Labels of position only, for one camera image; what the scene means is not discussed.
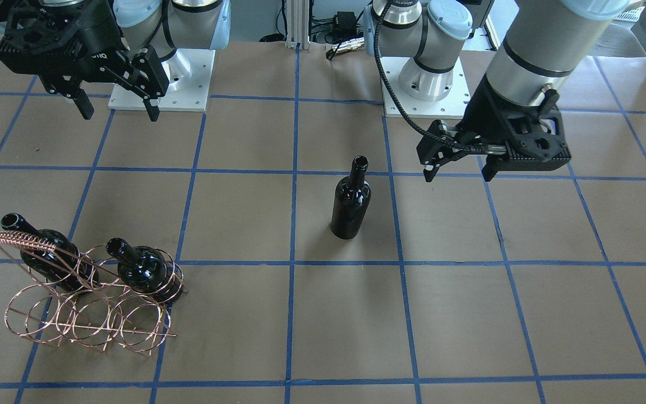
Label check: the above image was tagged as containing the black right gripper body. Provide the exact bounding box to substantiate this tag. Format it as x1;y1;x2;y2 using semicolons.
0;1;132;94

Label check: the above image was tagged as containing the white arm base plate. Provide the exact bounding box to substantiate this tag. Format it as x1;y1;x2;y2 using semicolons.
108;49;216;112
380;57;470;120

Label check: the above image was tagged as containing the dark wine bottle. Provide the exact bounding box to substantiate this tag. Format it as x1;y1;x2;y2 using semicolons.
105;237;183;304
330;155;372;240

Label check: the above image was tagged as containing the aluminium frame post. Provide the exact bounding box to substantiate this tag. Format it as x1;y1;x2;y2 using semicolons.
284;0;312;53

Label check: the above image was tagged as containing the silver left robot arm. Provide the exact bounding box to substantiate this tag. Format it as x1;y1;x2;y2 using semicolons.
362;1;627;182

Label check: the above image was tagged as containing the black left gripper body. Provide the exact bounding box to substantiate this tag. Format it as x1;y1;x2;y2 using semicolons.
457;77;571;171

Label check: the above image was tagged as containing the dark wine bottle far slot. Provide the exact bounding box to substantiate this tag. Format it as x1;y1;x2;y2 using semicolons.
1;213;99;292

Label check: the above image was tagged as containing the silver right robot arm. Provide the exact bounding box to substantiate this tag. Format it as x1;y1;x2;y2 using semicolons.
0;1;231;122

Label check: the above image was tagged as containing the copper wire wine basket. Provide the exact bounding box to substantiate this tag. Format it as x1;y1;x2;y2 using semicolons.
0;231;177;356

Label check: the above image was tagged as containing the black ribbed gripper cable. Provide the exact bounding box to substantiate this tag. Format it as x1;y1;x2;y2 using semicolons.
373;0;469;151

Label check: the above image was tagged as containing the black power adapter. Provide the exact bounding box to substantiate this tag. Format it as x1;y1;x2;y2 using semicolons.
333;11;357;34

